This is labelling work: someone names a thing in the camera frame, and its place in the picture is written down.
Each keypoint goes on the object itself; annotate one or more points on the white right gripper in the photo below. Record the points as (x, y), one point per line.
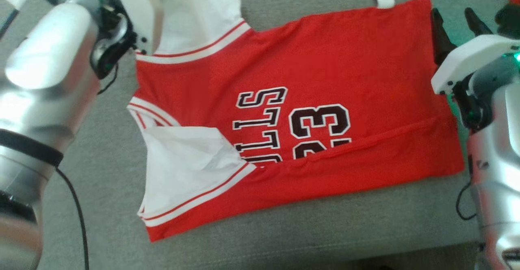
(467, 58)

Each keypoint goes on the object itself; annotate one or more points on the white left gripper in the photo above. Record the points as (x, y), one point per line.
(142, 9)

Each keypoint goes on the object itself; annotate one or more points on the large grey sofa seat cushion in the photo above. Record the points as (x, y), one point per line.
(101, 160)

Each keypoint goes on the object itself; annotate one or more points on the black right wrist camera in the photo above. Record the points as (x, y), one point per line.
(508, 20)

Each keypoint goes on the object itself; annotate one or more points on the red basketball jersey white sleeves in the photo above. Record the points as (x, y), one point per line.
(345, 58)

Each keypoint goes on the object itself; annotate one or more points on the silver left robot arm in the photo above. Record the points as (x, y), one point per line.
(44, 79)

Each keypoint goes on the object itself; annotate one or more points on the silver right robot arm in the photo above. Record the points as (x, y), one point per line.
(495, 160)

